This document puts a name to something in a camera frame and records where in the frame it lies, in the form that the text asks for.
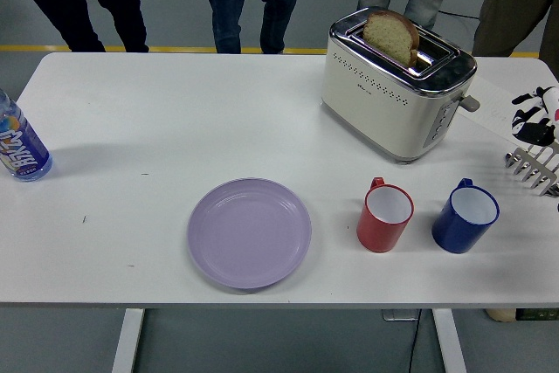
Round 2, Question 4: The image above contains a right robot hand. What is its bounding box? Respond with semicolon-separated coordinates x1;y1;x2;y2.
510;86;559;147

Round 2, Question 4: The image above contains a purple round plate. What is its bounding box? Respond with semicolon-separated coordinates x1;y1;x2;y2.
187;177;313;291

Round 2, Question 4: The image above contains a grey toaster lever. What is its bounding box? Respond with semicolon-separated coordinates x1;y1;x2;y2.
453;93;481;113

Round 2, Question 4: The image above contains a metal toast rack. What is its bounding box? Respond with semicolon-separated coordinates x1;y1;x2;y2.
505;142;559;197

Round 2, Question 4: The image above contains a bread slice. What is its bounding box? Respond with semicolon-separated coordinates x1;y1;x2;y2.
362;9;420;66

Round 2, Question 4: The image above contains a black table control panel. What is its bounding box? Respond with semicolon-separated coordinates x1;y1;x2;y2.
514;307;559;321

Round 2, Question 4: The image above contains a beige rounded object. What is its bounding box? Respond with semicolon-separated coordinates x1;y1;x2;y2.
487;307;517;322

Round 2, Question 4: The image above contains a grey table bracket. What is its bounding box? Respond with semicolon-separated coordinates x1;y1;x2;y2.
382;309;421;321

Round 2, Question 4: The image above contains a white table leg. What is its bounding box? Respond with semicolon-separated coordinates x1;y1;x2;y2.
431;307;467;373
111;307;145;373

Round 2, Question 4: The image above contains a red enamel mug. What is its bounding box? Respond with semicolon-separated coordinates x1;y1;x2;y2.
355;176;415;254

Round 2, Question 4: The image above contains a cream and chrome toaster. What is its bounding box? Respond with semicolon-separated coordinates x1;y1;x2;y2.
320;5;478;166

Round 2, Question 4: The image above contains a blue label water bottle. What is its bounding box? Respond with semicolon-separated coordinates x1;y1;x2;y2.
0;87;54;183

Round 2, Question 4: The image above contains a black floor cable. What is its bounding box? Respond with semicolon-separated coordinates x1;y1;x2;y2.
436;8;481;23

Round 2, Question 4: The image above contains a black cable under table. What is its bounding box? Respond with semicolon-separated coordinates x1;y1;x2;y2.
405;309;421;373

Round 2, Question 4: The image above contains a blue enamel mug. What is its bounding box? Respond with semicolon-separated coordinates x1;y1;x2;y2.
431;177;500;255

